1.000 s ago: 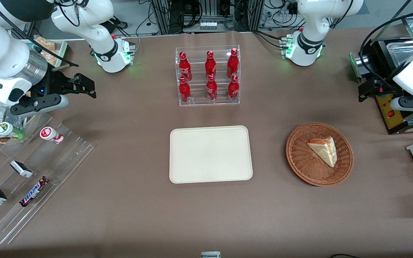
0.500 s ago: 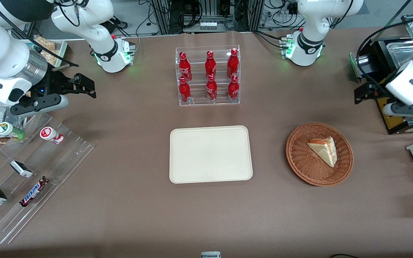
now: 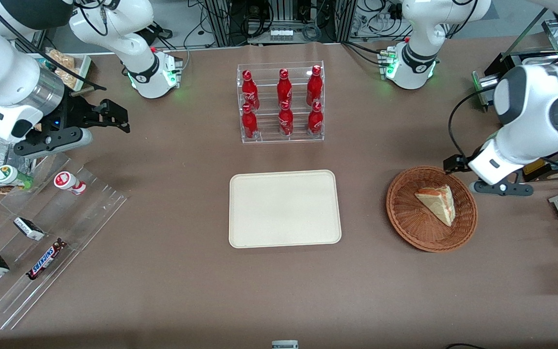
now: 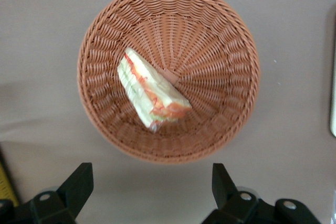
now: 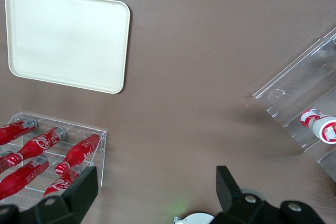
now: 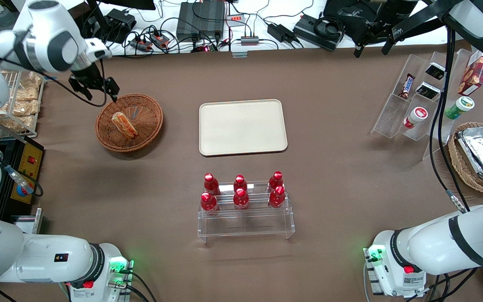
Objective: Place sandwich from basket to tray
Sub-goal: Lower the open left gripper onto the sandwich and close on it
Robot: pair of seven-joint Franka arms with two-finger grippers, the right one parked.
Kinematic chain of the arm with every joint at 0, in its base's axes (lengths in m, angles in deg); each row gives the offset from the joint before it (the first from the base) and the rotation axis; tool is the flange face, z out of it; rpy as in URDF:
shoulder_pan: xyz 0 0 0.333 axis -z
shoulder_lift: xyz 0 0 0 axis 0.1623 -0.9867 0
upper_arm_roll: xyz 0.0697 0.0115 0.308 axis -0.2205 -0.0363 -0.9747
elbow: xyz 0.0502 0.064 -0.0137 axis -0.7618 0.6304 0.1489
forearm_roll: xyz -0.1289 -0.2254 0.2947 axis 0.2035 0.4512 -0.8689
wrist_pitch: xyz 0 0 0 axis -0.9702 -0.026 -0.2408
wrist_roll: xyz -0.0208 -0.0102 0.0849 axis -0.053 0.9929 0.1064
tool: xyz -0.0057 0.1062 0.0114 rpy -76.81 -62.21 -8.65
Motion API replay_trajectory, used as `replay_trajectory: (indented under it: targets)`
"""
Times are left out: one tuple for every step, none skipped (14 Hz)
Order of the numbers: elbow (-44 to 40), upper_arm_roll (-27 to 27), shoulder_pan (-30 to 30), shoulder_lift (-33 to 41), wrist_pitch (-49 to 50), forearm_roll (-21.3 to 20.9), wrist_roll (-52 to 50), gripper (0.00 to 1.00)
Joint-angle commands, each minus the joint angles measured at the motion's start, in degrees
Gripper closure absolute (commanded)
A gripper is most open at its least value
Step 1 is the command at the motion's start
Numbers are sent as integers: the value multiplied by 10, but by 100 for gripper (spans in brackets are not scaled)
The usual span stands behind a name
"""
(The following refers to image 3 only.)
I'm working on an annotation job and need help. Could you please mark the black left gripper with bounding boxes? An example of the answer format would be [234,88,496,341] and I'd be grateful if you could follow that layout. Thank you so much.
[443,154,471,175]

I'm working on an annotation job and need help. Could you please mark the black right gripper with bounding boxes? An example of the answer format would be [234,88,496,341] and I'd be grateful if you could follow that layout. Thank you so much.
[42,94,131,134]

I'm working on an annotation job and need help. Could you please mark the triangular sandwich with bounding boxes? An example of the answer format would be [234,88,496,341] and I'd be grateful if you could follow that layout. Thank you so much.
[415,185,456,227]

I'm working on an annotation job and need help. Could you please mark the white tray with bread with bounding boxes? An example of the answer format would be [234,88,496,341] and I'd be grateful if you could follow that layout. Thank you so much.
[27,48,92,93]

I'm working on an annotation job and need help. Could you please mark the brown wicker basket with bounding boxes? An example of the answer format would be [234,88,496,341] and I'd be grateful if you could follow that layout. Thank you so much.
[386,166,478,253]

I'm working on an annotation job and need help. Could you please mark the cream plastic tray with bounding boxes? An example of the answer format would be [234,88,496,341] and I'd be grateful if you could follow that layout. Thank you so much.
[229,170,342,249]

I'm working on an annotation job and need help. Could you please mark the brown bread pieces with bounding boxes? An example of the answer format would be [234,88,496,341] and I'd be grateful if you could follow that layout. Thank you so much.
[46,48,82,90]

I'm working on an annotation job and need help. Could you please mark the red capped yogurt bottle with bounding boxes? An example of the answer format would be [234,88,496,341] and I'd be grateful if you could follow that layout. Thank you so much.
[54,171,87,195]

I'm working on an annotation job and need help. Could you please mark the clear acrylic stepped display stand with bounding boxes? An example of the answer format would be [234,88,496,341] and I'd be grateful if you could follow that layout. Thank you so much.
[0,153,129,331]

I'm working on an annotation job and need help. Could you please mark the black food warmer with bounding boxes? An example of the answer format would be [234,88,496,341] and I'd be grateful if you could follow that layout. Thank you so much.
[473,18,558,183]

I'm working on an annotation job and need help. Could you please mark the silver foil packet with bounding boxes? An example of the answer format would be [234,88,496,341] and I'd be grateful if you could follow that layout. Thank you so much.
[0,133,35,187]

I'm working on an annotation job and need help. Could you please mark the green capped yogurt bottle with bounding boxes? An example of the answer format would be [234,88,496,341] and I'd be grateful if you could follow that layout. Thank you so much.
[0,165,33,190]

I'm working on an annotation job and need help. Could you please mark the clear plastic pan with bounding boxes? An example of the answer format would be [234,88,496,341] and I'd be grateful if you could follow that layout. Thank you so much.
[521,55,558,67]

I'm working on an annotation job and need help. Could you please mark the red cola bottle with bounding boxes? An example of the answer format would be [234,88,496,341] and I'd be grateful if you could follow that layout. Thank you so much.
[277,68,293,108]
[241,103,259,140]
[307,65,324,106]
[307,101,324,136]
[241,70,260,111]
[279,100,295,137]

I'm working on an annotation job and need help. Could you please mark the clear acrylic bottle rack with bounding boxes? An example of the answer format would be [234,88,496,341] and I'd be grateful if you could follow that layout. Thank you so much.
[236,61,326,144]

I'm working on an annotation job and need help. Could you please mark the snickers chocolate bar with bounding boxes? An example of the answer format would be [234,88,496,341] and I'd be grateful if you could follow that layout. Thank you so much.
[26,238,69,281]

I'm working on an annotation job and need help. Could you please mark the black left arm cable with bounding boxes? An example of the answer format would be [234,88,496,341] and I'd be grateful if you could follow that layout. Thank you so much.
[448,86,497,160]

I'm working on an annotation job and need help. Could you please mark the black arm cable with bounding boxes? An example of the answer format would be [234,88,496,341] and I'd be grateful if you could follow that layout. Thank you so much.
[0,0,108,91]
[448,86,497,160]

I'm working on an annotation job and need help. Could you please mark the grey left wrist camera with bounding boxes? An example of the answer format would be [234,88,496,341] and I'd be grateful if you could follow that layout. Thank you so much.
[469,179,534,197]

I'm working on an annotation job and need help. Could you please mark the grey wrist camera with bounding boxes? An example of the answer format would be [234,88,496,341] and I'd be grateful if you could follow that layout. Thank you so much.
[14,127,93,159]
[469,179,534,197]

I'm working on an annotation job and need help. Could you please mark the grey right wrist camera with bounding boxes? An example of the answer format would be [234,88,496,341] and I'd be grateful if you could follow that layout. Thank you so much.
[14,127,93,159]

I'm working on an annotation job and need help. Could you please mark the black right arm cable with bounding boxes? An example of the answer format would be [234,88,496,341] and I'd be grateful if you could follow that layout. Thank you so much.
[0,0,108,91]

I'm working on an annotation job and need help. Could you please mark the aluminium frame equipment rack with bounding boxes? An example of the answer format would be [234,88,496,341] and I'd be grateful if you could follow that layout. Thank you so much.
[201,0,359,48]

